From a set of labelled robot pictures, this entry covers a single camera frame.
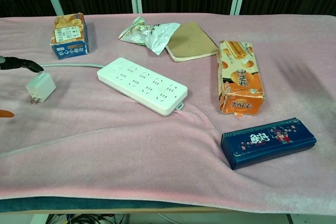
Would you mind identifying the silver snack bag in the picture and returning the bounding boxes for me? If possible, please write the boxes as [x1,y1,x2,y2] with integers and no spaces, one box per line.
[118,16,182,56]

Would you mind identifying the dark blue pencil case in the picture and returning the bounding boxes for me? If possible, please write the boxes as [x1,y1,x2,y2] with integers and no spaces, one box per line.
[220,116,318,170]

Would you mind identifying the orange egg roll box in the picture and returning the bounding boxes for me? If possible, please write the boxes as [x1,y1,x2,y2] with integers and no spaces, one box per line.
[216,40,265,118]

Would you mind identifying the grey power strip cord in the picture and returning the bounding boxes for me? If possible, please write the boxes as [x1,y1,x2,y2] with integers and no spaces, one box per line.
[39,62,106,69]

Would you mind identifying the white power strip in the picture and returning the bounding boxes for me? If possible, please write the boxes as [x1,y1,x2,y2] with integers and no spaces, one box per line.
[97,57,188,117]

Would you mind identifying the white plug adapter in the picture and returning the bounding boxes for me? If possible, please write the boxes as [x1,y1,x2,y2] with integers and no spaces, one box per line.
[25,71,57,105]

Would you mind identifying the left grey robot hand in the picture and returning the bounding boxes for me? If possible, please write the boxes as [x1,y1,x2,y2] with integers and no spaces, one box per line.
[0,55,44,119]

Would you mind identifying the brown spiral notebook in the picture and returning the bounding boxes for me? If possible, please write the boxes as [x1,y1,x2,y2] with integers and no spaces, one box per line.
[164,20,220,63]

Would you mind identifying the orange and blue cookie box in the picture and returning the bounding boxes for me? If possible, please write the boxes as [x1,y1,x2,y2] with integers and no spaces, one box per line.
[50,12,90,60]

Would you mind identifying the pink fleece table cloth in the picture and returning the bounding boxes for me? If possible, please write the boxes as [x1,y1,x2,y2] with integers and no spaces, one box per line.
[0,13,336,216]

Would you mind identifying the black floor cables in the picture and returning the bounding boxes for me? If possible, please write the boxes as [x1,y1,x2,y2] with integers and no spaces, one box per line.
[47,213,127,224]

